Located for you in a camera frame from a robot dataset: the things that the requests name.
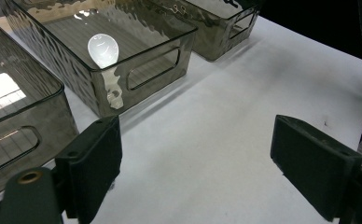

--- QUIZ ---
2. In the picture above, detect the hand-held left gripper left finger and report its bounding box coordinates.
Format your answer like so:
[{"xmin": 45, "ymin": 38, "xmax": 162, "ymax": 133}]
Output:
[{"xmin": 54, "ymin": 115, "xmax": 123, "ymax": 224}]

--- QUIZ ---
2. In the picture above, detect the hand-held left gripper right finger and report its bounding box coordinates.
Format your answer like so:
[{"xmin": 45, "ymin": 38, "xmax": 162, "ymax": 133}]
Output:
[{"xmin": 270, "ymin": 114, "xmax": 362, "ymax": 223}]

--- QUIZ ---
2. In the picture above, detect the transparent grey plastic bin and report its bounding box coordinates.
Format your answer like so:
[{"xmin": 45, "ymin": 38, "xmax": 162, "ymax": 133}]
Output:
[
  {"xmin": 0, "ymin": 13, "xmax": 79, "ymax": 204},
  {"xmin": 0, "ymin": 0, "xmax": 199, "ymax": 119},
  {"xmin": 152, "ymin": 0, "xmax": 261, "ymax": 63}
]

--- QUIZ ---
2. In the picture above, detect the white ceramic spoon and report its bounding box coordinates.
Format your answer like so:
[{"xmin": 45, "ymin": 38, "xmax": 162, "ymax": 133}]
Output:
[{"xmin": 87, "ymin": 33, "xmax": 125, "ymax": 110}]

